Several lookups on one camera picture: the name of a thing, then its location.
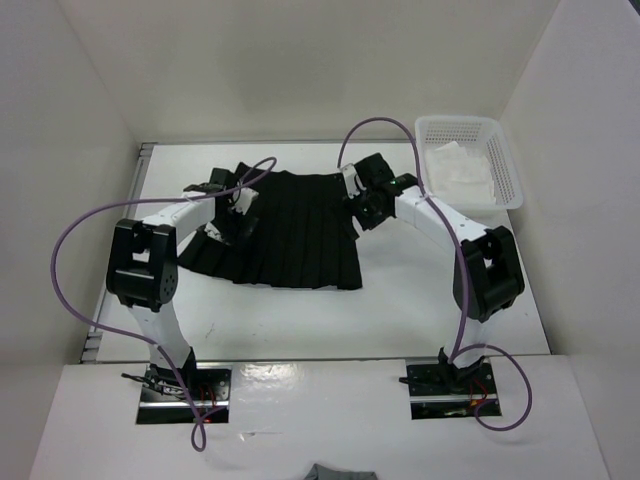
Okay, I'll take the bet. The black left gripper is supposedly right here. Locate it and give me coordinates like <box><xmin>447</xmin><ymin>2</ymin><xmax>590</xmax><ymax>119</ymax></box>
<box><xmin>196</xmin><ymin>204</ymin><xmax>258</xmax><ymax>254</ymax></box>

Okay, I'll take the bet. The black pleated skirt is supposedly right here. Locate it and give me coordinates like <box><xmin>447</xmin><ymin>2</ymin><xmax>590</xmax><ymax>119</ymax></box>
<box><xmin>178</xmin><ymin>171</ymin><xmax>362</xmax><ymax>290</ymax></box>

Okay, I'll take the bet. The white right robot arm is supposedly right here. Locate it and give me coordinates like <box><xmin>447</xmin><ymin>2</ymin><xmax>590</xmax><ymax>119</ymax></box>
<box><xmin>339</xmin><ymin>154</ymin><xmax>525</xmax><ymax>393</ymax></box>

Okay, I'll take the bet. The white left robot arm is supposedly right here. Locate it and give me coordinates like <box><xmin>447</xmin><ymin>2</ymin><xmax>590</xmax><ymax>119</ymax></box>
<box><xmin>106</xmin><ymin>168</ymin><xmax>259</xmax><ymax>400</ymax></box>

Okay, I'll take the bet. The white cloth in basket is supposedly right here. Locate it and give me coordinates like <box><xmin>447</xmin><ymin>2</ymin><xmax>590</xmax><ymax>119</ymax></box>
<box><xmin>425</xmin><ymin>141</ymin><xmax>496</xmax><ymax>206</ymax></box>

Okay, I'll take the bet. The white perforated plastic basket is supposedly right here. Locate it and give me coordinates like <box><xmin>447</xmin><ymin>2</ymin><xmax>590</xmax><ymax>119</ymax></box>
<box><xmin>414</xmin><ymin>115</ymin><xmax>524</xmax><ymax>217</ymax></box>

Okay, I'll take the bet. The grey folded cloth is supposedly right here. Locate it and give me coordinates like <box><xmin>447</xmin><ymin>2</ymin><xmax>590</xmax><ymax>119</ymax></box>
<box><xmin>304</xmin><ymin>464</ymin><xmax>378</xmax><ymax>480</ymax></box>

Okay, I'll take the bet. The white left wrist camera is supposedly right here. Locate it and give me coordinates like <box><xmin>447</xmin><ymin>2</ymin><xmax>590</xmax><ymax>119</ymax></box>
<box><xmin>230</xmin><ymin>188</ymin><xmax>259</xmax><ymax>215</ymax></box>

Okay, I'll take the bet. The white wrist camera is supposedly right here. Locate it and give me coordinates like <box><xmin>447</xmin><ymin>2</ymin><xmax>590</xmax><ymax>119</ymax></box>
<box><xmin>340</xmin><ymin>164</ymin><xmax>366</xmax><ymax>200</ymax></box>
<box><xmin>230</xmin><ymin>188</ymin><xmax>259</xmax><ymax>215</ymax></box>

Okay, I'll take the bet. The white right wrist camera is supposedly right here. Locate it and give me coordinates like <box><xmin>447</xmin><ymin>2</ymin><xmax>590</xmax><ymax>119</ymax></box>
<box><xmin>340</xmin><ymin>164</ymin><xmax>366</xmax><ymax>200</ymax></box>

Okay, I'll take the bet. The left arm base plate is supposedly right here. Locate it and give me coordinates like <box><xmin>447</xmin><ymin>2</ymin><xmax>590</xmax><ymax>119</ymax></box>
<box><xmin>132</xmin><ymin>364</ymin><xmax>232</xmax><ymax>425</ymax></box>

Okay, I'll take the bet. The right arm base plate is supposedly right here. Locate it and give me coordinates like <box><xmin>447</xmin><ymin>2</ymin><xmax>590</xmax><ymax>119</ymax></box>
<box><xmin>399</xmin><ymin>359</ymin><xmax>502</xmax><ymax>420</ymax></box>

